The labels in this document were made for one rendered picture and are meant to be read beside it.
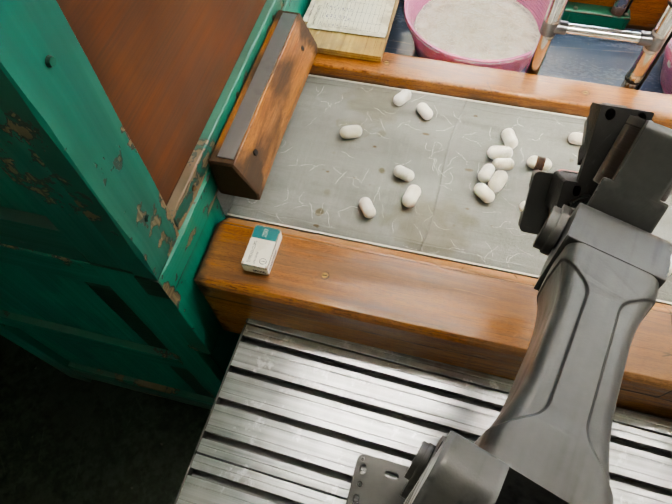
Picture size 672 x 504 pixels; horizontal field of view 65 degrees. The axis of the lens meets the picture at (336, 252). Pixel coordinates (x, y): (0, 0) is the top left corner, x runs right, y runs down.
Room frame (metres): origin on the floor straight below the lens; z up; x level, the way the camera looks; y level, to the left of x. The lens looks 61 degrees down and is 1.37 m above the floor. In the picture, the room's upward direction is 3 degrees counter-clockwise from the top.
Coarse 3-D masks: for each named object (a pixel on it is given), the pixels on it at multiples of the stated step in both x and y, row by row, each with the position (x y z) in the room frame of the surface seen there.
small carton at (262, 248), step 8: (256, 232) 0.36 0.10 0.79; (264, 232) 0.36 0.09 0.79; (272, 232) 0.36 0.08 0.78; (280, 232) 0.36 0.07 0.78; (256, 240) 0.35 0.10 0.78; (264, 240) 0.35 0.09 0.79; (272, 240) 0.35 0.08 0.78; (280, 240) 0.36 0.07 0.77; (248, 248) 0.34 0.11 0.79; (256, 248) 0.34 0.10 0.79; (264, 248) 0.34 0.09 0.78; (272, 248) 0.34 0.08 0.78; (248, 256) 0.33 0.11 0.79; (256, 256) 0.33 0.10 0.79; (264, 256) 0.33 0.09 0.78; (272, 256) 0.33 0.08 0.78; (248, 264) 0.32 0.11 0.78; (256, 264) 0.32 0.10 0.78; (264, 264) 0.31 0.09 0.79; (272, 264) 0.32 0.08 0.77; (256, 272) 0.31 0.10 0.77; (264, 272) 0.31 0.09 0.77
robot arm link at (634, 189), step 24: (648, 120) 0.27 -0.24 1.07; (624, 144) 0.27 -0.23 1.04; (648, 144) 0.25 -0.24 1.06; (600, 168) 0.27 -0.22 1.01; (624, 168) 0.24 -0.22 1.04; (648, 168) 0.24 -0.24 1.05; (600, 192) 0.23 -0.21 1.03; (624, 192) 0.23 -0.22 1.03; (648, 192) 0.22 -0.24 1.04; (552, 216) 0.21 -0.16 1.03; (624, 216) 0.21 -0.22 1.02; (648, 216) 0.21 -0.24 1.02; (552, 240) 0.19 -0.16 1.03
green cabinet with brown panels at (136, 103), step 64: (0, 0) 0.30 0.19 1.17; (64, 0) 0.36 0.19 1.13; (128, 0) 0.42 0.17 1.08; (192, 0) 0.52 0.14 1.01; (256, 0) 0.67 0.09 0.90; (0, 64) 0.27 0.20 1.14; (64, 64) 0.31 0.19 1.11; (128, 64) 0.39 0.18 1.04; (192, 64) 0.48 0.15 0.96; (0, 128) 0.29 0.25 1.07; (64, 128) 0.28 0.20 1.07; (128, 128) 0.35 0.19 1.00; (192, 128) 0.44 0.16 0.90; (0, 192) 0.33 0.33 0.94; (64, 192) 0.28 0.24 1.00; (128, 192) 0.30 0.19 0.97; (192, 192) 0.38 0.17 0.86; (64, 256) 0.31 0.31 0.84; (128, 256) 0.27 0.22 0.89
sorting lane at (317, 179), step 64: (320, 128) 0.58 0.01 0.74; (384, 128) 0.57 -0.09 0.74; (448, 128) 0.56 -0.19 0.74; (512, 128) 0.55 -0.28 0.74; (576, 128) 0.55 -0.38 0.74; (320, 192) 0.45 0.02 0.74; (384, 192) 0.45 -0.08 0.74; (448, 192) 0.44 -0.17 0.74; (512, 192) 0.43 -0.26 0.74; (448, 256) 0.34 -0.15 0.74; (512, 256) 0.33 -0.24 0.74
